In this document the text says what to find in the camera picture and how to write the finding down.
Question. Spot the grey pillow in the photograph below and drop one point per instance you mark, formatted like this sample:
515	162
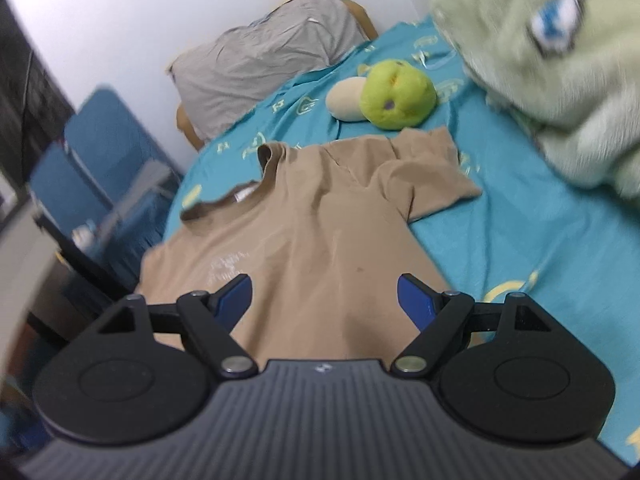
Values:
260	65

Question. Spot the cream plush ball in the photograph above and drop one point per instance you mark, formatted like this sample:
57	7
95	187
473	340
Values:
348	100

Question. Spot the green round plush toy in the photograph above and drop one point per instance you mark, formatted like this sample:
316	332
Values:
398	94

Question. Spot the beige t-shirt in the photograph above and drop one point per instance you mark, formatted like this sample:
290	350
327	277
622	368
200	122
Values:
310	240

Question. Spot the blue folding chair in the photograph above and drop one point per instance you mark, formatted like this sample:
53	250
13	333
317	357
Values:
105	160

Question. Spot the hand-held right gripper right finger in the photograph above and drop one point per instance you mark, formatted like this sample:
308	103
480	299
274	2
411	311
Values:
414	298

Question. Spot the large pale green plush toy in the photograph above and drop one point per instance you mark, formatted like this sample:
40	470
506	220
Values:
550	50

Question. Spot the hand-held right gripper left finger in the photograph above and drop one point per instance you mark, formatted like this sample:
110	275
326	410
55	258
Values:
235	296

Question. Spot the teal printed bed sheet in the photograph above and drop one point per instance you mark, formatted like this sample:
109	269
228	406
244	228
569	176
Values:
510	220

